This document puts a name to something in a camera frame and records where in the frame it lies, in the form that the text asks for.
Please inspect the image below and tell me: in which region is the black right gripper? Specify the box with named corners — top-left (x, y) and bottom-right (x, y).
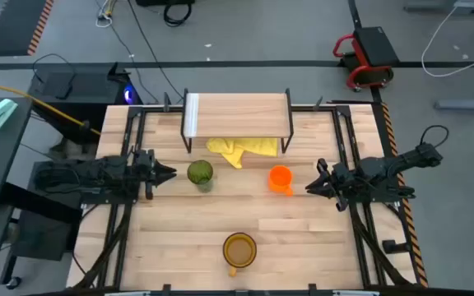
top-left (304, 158), bottom-right (360, 213)

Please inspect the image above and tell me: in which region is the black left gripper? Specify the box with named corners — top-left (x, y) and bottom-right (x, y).
top-left (131, 148), bottom-right (178, 201)

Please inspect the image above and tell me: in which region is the orange plastic cup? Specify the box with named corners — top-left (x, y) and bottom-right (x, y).
top-left (267, 164), bottom-right (295, 197)

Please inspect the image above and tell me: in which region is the yellow speckled ceramic mug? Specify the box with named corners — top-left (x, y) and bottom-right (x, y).
top-left (221, 232), bottom-right (258, 278)

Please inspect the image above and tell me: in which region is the green glass cup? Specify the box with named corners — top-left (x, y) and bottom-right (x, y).
top-left (186, 159), bottom-right (215, 193)

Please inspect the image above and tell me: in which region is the yellow cloth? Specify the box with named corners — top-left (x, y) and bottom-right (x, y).
top-left (205, 136), bottom-right (279, 170)

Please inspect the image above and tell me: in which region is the black clamp knob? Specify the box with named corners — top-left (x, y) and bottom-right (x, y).
top-left (382, 239), bottom-right (411, 255)

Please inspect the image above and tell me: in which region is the orange black hazard tape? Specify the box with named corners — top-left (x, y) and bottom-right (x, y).
top-left (380, 102), bottom-right (430, 288)

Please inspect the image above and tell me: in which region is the black computer tower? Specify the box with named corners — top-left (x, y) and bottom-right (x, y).
top-left (27, 62), bottom-right (143, 145)

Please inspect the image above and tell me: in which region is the black equipment cart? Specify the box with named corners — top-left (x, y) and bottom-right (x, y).
top-left (0, 160), bottom-right (84, 289)

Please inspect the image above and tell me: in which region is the red black rolling stool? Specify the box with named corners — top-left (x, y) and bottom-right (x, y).
top-left (332, 26), bottom-right (401, 92)

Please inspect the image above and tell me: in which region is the grey table foot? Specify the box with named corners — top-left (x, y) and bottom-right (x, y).
top-left (403, 0), bottom-right (474, 13)
top-left (434, 88), bottom-right (474, 112)

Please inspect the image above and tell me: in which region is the mint green stapler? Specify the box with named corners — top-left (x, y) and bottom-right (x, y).
top-left (0, 98), bottom-right (19, 131)

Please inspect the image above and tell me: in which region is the black hazard-striped floor mat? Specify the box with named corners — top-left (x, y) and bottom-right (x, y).
top-left (0, 0), bottom-right (55, 58)

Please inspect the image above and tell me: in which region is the wooden shelf black metal frame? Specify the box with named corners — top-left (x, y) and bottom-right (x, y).
top-left (180, 87), bottom-right (295, 155)

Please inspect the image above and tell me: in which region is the black power adapter cable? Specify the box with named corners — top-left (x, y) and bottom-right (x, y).
top-left (32, 53), bottom-right (77, 100)

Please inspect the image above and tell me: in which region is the black coiled cable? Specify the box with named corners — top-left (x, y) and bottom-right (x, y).
top-left (162, 2), bottom-right (193, 28)

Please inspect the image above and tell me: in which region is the long black cable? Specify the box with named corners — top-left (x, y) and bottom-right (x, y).
top-left (126, 0), bottom-right (184, 100)

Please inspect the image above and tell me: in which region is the yellow hose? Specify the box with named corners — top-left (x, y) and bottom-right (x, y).
top-left (0, 78), bottom-right (101, 136)

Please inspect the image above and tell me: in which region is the white yellow cable bundle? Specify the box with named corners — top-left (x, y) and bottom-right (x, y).
top-left (95, 0), bottom-right (119, 29)

